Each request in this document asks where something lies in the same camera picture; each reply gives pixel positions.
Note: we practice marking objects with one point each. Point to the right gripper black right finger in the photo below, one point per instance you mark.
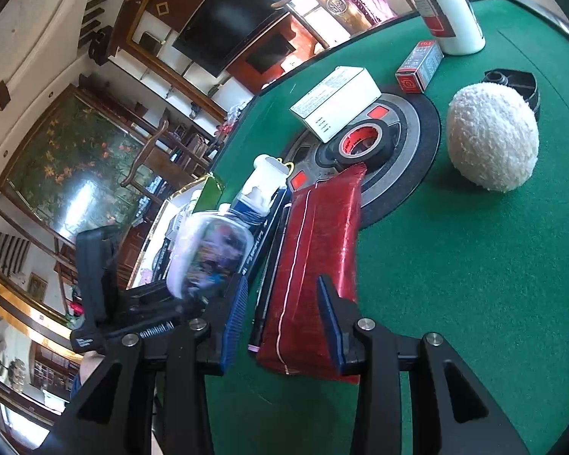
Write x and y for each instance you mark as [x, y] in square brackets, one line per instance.
[452, 411]

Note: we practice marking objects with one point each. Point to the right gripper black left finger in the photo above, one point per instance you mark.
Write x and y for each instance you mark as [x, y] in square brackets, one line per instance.
[112, 412]

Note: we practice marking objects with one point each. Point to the clear plastic bottle colourful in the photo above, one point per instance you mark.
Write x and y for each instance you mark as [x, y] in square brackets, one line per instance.
[209, 249]

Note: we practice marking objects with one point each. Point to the black marker pen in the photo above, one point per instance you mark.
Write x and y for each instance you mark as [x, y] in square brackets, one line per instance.
[267, 284]

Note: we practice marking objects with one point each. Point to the red shiny pouch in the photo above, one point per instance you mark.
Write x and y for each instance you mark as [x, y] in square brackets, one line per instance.
[320, 239]

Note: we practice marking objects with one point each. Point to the white fluffy ball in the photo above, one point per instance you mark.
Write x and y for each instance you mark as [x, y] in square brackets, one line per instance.
[492, 136]

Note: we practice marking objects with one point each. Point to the red grey small carton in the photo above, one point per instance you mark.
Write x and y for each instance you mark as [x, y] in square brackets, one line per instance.
[420, 66]

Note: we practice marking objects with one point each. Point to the floral landscape painting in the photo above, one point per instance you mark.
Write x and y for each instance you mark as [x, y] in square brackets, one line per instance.
[68, 169]

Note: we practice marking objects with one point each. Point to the wooden armchair at left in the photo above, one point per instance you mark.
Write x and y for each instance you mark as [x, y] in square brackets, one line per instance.
[174, 174]

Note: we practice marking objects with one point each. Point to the black white open small box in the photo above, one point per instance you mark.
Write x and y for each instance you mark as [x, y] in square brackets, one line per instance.
[253, 201]

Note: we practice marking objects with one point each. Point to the round grey table centre panel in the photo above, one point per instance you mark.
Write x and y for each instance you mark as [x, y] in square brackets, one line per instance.
[415, 127]

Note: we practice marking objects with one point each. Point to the black tape roll red core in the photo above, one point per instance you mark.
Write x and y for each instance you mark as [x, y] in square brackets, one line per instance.
[368, 142]

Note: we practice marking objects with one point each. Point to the white rectangular carton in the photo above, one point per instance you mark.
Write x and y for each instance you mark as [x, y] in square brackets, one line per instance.
[340, 97]

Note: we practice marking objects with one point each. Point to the black flat television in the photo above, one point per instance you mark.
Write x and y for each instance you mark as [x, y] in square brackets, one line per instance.
[220, 30]

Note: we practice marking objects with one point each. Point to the black half-round plastic part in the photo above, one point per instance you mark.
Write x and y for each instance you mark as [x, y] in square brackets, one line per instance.
[521, 81]

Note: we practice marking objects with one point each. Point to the wooden armchair behind table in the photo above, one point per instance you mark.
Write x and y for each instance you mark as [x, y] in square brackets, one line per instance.
[330, 21]

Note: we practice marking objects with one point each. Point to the white liquor bottle red cap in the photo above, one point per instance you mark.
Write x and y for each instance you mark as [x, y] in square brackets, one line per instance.
[453, 24]

